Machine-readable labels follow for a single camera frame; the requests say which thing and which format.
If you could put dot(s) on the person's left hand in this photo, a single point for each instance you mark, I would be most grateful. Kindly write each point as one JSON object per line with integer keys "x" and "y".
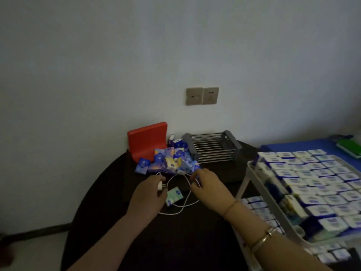
{"x": 142, "y": 198}

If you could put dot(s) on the person's right hand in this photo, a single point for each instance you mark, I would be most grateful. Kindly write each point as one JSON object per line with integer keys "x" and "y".
{"x": 214, "y": 194}

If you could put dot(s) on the person's right fingers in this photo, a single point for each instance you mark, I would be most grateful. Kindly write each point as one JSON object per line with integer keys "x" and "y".
{"x": 198, "y": 174}

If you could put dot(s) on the person's left fingers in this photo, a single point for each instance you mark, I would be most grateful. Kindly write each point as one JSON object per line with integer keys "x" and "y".
{"x": 155, "y": 180}

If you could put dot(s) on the white charger plug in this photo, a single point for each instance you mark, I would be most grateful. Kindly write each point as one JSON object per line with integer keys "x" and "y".
{"x": 160, "y": 186}

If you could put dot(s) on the person's right forearm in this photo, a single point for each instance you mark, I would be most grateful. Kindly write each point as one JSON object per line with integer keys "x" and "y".
{"x": 270, "y": 245}

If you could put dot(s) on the person's left forearm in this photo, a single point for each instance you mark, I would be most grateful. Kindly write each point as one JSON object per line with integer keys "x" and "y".
{"x": 107, "y": 245}

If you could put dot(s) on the pile of blue tissue packets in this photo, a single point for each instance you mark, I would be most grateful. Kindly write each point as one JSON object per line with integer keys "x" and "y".
{"x": 169, "y": 160}

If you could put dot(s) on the light green tissue packet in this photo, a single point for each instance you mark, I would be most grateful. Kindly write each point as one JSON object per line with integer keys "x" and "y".
{"x": 173, "y": 196}

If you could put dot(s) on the grey metal dish rack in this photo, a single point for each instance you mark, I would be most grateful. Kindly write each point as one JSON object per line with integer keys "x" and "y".
{"x": 214, "y": 148}

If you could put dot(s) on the red plastic bin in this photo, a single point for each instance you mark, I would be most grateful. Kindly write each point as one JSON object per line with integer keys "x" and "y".
{"x": 145, "y": 139}

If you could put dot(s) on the white tiered cart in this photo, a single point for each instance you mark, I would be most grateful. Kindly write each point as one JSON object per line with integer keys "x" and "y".
{"x": 255, "y": 183}

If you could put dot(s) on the rows of white tissue packets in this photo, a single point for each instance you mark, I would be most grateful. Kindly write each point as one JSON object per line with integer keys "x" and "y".
{"x": 313, "y": 183}
{"x": 261, "y": 208}

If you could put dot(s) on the gold bangle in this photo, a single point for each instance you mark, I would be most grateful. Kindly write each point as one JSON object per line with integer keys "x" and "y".
{"x": 263, "y": 238}

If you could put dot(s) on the green flat box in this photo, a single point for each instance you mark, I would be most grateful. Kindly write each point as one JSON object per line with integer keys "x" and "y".
{"x": 349, "y": 146}

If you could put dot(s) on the grey wall socket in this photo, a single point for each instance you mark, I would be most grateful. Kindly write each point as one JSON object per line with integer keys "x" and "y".
{"x": 210, "y": 95}
{"x": 194, "y": 96}

